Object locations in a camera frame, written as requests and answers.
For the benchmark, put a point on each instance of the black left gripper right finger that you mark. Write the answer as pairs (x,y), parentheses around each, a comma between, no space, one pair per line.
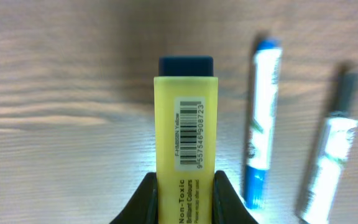
(227,207)

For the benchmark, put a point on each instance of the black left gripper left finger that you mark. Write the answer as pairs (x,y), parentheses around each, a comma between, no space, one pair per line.
(142,207)

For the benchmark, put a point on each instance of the yellow highlighter pen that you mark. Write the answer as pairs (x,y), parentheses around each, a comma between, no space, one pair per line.
(185,105)

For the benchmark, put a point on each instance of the black whiteboard marker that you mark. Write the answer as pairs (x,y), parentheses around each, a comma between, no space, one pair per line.
(331,153)

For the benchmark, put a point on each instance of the blue whiteboard marker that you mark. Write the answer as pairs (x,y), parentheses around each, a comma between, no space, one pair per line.
(267,60)

